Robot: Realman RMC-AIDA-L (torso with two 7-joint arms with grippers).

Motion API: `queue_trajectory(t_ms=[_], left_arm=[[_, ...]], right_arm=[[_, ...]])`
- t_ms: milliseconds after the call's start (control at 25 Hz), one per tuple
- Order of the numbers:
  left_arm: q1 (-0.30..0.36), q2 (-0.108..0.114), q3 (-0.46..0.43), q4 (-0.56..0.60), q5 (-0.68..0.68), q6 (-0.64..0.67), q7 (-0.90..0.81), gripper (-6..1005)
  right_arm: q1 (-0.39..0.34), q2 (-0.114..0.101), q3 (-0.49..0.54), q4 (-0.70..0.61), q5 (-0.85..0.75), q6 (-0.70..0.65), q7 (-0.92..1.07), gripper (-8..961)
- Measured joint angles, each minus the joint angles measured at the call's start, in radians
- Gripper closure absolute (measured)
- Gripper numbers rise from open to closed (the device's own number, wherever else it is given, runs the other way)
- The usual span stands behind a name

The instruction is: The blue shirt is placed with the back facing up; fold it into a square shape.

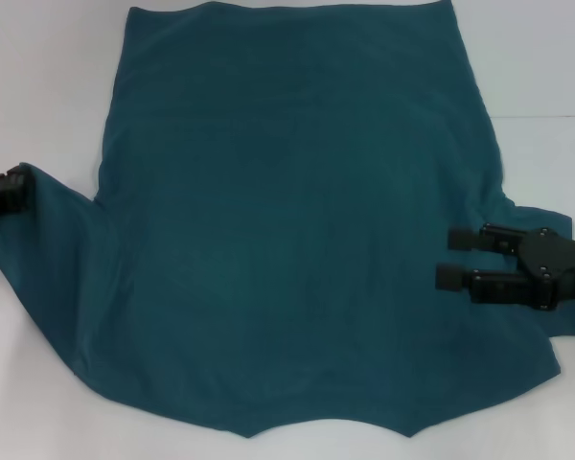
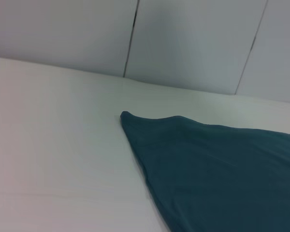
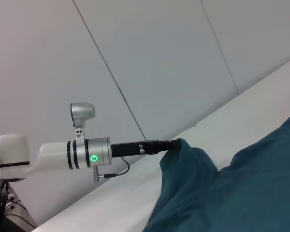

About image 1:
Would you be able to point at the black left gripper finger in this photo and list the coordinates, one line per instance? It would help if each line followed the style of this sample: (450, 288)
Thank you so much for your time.
(5, 201)
(9, 177)

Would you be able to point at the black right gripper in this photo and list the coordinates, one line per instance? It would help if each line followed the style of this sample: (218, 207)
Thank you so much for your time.
(570, 268)

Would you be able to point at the blue shirt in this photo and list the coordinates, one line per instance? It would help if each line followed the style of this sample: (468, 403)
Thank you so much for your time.
(292, 191)

